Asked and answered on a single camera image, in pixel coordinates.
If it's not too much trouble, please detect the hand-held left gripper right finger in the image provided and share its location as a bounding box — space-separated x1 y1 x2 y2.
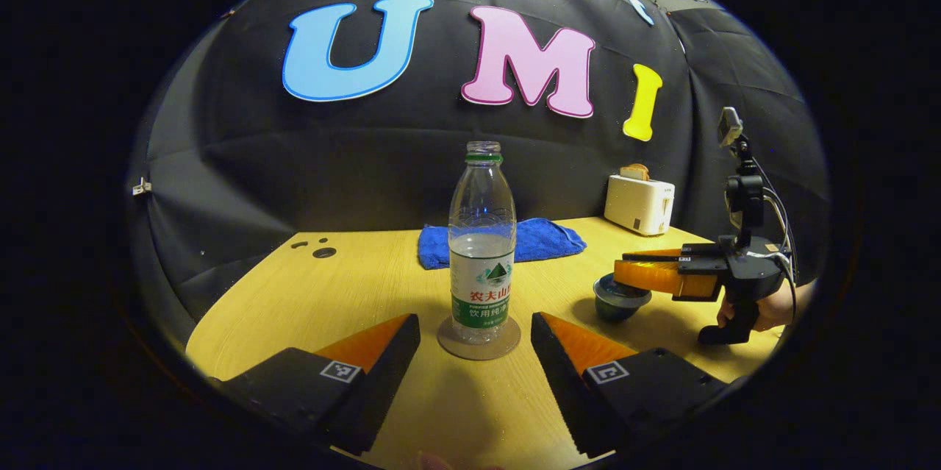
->
531 312 729 458

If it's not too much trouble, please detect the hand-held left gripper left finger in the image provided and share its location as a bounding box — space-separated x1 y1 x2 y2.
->
210 313 421 456

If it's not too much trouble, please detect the teal ceramic teacup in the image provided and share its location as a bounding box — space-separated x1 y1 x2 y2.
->
595 293 651 324

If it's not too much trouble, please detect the round brown coaster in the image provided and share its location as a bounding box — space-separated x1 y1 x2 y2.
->
437 316 522 362

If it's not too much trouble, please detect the clear plastic water bottle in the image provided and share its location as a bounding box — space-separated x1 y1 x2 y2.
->
448 140 518 345

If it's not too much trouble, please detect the white toaster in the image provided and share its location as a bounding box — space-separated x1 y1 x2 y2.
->
604 174 676 237

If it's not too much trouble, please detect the blue towel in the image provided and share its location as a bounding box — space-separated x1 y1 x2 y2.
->
418 218 587 271

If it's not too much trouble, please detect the black backdrop cloth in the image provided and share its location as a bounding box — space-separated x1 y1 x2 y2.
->
129 0 831 324

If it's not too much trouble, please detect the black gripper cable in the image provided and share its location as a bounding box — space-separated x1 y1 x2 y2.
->
757 157 801 305

